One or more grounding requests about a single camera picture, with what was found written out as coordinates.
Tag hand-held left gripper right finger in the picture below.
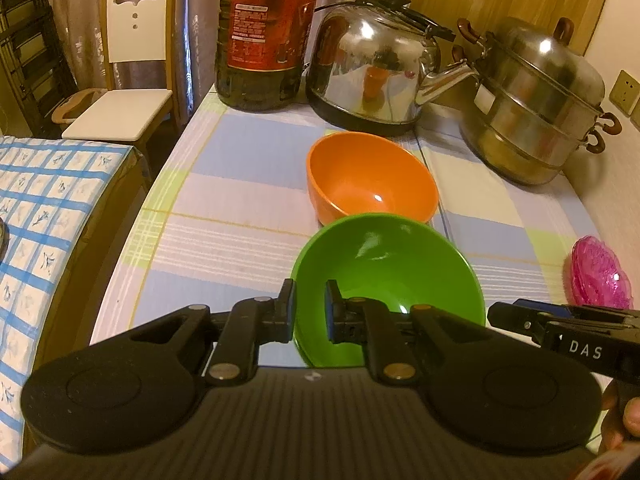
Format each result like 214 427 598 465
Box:
324 280 497 387

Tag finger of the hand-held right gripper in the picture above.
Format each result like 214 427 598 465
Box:
487 301 549 347
512 298 576 319

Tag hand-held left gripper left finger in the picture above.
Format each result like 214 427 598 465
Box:
125 278 300 389

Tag large purple glass plate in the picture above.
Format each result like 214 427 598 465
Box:
571 247 632 307

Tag green plastic bowl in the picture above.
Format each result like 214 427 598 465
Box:
290 212 486 369

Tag person's right hand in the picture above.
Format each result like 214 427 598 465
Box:
600 377 640 454

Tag pastel checked tablecloth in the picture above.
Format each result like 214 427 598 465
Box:
90 92 640 369

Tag orange plastic bowl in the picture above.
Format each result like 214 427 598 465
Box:
306 131 439 228

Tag stainless steel steamer pot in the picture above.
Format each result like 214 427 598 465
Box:
456 16 623 187

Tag stainless steel kettle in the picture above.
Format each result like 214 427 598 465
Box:
305 0 481 137

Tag blue white patterned tablecloth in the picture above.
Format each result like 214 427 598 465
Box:
0 135 146 453

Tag large cooking oil bottle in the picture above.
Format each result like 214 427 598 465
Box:
215 0 322 113

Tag wooden stool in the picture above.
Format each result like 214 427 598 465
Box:
51 87 109 126

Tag white wooden chair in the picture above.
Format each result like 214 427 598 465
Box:
61 0 180 154

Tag grey patterned curtain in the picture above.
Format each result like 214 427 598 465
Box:
42 0 387 127

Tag black storage rack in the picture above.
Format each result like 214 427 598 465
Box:
0 0 79 139

